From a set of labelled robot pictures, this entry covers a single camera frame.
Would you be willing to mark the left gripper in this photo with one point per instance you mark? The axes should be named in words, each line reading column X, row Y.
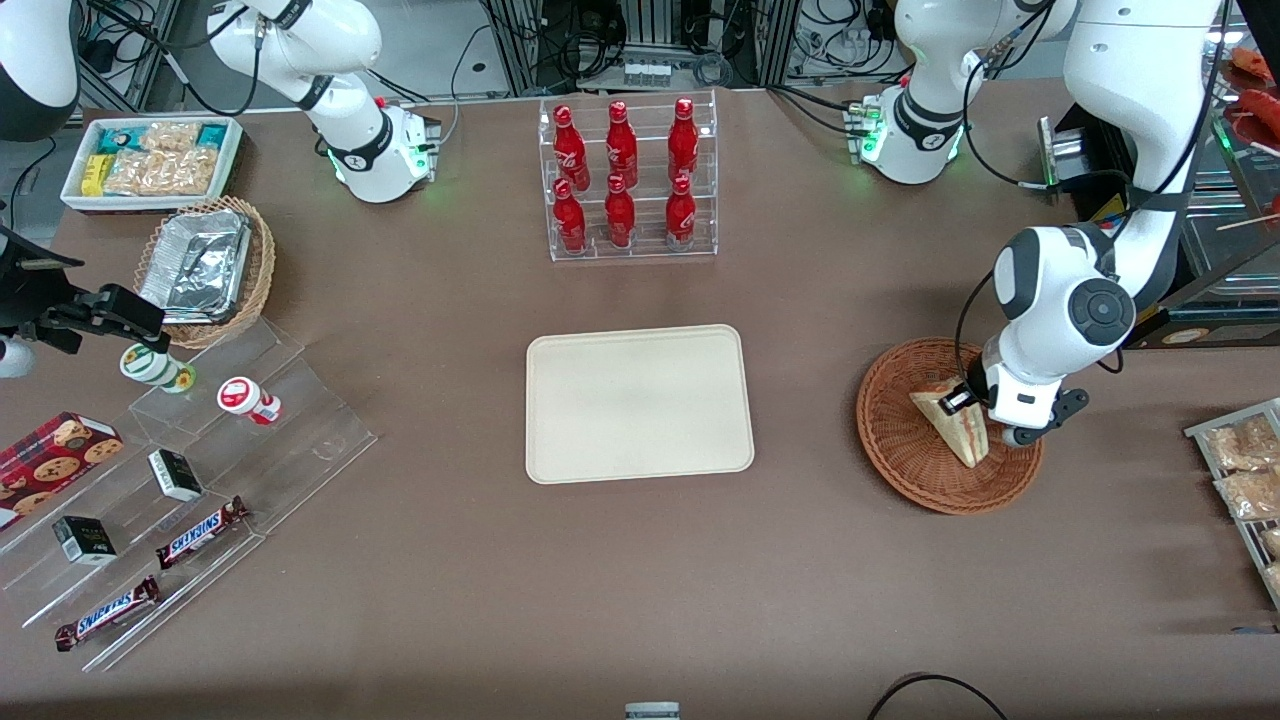
column 974, row 393

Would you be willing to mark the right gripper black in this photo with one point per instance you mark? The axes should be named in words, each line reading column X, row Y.
column 22, row 305

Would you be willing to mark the triangle sandwich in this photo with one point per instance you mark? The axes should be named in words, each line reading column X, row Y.
column 955, row 430

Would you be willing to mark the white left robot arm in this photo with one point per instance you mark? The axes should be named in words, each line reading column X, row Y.
column 1110, row 60

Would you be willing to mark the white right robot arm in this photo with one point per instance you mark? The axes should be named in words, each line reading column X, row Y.
column 350, row 150

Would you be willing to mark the brown round wicker basket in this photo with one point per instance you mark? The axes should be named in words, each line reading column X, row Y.
column 900, row 450

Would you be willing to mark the light wicker basket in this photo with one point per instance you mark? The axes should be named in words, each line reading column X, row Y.
column 262, row 270

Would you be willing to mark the cream plastic tray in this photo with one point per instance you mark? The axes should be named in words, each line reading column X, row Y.
column 640, row 400

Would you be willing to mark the green sunflower white cup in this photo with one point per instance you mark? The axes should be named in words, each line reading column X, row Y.
column 150, row 365

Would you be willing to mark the silver foil packet stack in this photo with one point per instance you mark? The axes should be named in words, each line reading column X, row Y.
column 195, row 265

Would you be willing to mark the white snack bin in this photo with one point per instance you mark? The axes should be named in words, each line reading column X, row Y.
column 72, row 190

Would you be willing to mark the yellow snack packet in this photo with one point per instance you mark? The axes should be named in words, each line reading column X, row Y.
column 93, row 175

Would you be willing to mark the red tartan cookie box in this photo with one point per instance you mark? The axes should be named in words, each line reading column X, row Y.
column 50, row 460

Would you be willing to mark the red lidded white cup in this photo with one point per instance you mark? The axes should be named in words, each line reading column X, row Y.
column 240, row 395

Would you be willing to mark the large rice cracker bag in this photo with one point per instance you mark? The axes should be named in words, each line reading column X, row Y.
column 160, row 172

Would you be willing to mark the small black carton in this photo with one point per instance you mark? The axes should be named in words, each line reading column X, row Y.
column 85, row 540
column 175, row 475

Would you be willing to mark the teal snack packet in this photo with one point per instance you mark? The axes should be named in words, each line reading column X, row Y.
column 212, row 135
column 118, row 140

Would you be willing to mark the small rice cracker bag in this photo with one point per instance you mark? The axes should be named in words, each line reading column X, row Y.
column 172, row 135

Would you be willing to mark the clear acrylic stepped shelf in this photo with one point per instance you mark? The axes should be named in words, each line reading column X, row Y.
column 300, row 440

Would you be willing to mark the Snickers chocolate bar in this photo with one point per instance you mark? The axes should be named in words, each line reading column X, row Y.
column 200, row 533
column 105, row 612

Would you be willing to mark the clear bag of crackers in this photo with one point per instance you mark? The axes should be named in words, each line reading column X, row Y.
column 1272, row 542
column 1243, row 445
column 1275, row 580
column 1250, row 495

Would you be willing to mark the black food warmer machine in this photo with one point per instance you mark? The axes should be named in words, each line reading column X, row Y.
column 1250, row 300

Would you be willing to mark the steel warmer pan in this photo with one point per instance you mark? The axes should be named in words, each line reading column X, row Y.
column 1240, row 240

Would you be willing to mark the red cola bottle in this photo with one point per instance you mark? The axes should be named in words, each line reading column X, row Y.
column 620, row 215
column 570, row 220
column 570, row 145
column 681, row 215
column 683, row 140
column 621, row 145

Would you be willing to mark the clear acrylic bottle rack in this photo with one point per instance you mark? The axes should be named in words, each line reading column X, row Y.
column 645, row 255

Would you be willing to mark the small grey device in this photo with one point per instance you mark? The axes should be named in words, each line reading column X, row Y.
column 652, row 712

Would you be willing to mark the white power strip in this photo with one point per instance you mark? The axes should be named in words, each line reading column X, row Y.
column 645, row 73

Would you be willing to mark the aluminium frame post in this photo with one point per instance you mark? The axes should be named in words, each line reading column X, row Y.
column 515, row 40
column 775, row 40

